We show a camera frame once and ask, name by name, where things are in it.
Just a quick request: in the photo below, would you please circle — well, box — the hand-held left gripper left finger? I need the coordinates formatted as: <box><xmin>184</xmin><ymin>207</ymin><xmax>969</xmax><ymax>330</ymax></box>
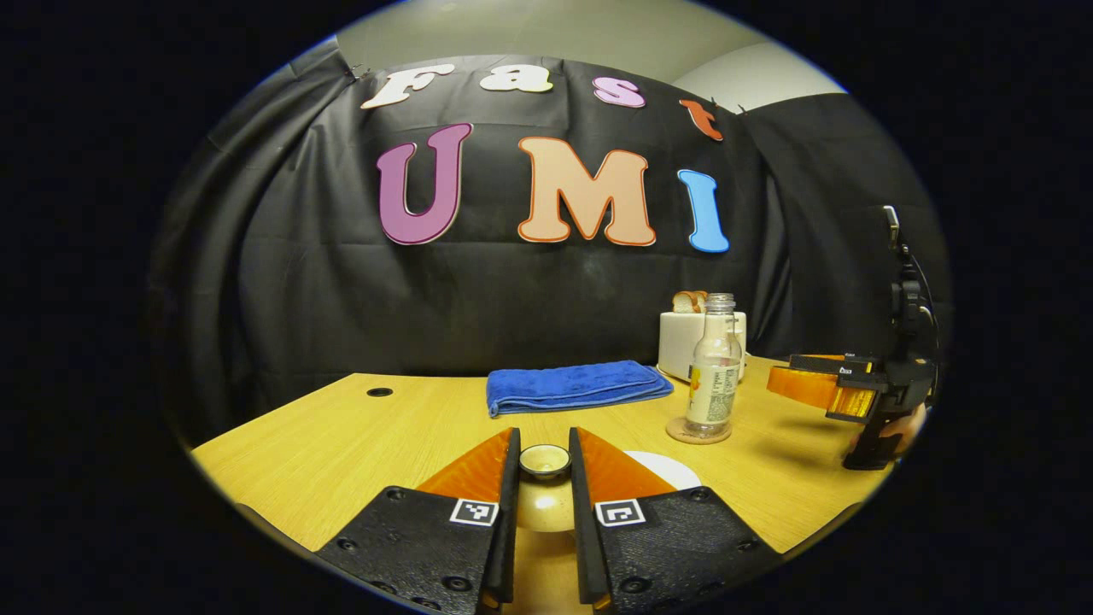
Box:
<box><xmin>312</xmin><ymin>427</ymin><xmax>522</xmax><ymax>615</ymax></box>

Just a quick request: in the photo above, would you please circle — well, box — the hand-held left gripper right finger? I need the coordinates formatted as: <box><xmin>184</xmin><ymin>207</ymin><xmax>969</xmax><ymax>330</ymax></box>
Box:
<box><xmin>569</xmin><ymin>427</ymin><xmax>782</xmax><ymax>614</ymax></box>

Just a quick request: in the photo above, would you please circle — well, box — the beige teacup lid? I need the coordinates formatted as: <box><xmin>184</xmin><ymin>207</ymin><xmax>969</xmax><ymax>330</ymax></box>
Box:
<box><xmin>515</xmin><ymin>443</ymin><xmax>578</xmax><ymax>535</ymax></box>

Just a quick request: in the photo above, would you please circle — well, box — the clear plastic water bottle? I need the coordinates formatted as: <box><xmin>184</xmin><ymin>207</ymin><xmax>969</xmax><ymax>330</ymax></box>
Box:
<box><xmin>685</xmin><ymin>293</ymin><xmax>742</xmax><ymax>438</ymax></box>

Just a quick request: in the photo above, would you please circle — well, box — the beige ceramic teacup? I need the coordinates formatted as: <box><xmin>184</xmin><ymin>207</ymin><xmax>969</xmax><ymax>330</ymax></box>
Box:
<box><xmin>623</xmin><ymin>450</ymin><xmax>703</xmax><ymax>491</ymax></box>

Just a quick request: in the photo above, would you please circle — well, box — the round wooden coaster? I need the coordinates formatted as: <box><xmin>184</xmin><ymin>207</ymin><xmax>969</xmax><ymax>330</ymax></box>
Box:
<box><xmin>666</xmin><ymin>415</ymin><xmax>733</xmax><ymax>446</ymax></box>

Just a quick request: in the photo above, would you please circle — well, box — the folded blue towel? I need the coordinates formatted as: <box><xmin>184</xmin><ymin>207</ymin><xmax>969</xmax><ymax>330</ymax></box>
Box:
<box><xmin>486</xmin><ymin>360</ymin><xmax>675</xmax><ymax>419</ymax></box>

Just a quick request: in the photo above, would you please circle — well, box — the white toaster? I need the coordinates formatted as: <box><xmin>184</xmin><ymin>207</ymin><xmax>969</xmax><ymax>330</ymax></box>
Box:
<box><xmin>658</xmin><ymin>309</ymin><xmax>748</xmax><ymax>383</ymax></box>

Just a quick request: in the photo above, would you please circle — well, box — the black backdrop cloth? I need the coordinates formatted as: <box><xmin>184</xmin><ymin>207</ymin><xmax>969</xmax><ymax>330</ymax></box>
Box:
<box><xmin>149</xmin><ymin>38</ymin><xmax>953</xmax><ymax>445</ymax></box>

